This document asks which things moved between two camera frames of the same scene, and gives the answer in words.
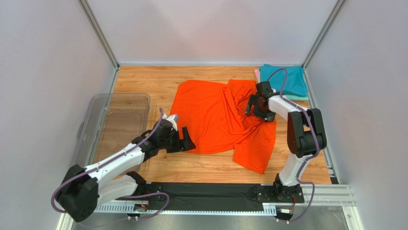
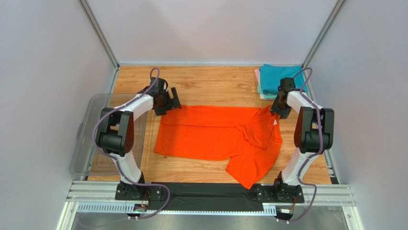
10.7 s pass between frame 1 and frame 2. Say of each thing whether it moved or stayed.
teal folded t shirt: stayed
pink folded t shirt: stayed
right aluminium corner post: stayed
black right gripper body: moved
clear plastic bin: stayed
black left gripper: moved
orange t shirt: moved
